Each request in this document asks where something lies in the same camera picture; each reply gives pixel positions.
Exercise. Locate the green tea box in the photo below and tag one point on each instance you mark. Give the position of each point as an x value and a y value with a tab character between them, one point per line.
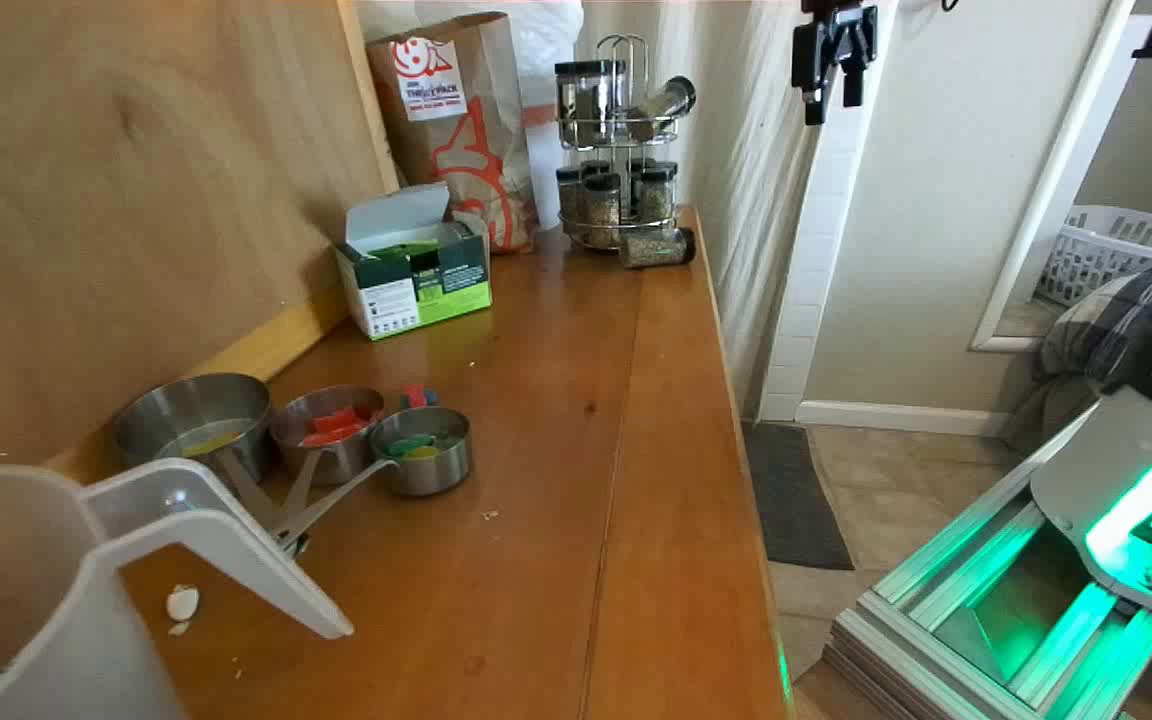
410	260

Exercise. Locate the small steel measuring cup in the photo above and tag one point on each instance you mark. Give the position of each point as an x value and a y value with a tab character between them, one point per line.
415	454

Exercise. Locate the rotating spice rack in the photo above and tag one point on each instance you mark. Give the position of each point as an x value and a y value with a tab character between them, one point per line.
616	182

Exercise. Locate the wooden dresser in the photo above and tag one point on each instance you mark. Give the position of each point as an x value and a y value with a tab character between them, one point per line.
601	562

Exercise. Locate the medium steel measuring cup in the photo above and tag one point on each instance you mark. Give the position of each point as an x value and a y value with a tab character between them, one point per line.
325	428

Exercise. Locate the dark floor mat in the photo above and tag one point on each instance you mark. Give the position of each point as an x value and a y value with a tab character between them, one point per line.
793	511

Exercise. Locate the brown paper bag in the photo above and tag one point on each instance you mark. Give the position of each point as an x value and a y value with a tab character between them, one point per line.
452	116

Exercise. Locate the large plywood board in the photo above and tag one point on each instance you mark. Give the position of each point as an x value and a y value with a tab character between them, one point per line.
174	179

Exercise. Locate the plaid cloth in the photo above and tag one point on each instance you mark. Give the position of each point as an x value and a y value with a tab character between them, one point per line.
1079	356

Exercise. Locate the white laundry basket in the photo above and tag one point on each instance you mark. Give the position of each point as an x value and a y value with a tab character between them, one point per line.
1092	246

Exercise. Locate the clear plastic pitcher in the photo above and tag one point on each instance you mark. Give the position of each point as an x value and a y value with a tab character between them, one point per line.
70	638

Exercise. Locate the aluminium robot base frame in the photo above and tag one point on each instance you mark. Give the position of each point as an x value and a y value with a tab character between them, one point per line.
1033	603

